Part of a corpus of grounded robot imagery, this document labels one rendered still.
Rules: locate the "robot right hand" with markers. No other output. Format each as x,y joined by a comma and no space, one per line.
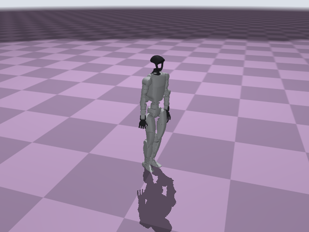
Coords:
143,123

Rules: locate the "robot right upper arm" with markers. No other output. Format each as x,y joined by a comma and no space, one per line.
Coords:
146,82

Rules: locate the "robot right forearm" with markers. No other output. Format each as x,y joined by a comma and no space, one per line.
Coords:
142,108

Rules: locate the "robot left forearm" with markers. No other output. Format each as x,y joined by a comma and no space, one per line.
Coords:
166,102

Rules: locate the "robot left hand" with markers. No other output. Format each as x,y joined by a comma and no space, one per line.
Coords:
168,115

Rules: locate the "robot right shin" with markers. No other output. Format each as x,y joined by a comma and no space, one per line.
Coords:
147,150

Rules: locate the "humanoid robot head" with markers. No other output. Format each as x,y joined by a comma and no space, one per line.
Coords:
157,60

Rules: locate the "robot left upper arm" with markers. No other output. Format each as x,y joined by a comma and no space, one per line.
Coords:
167,91

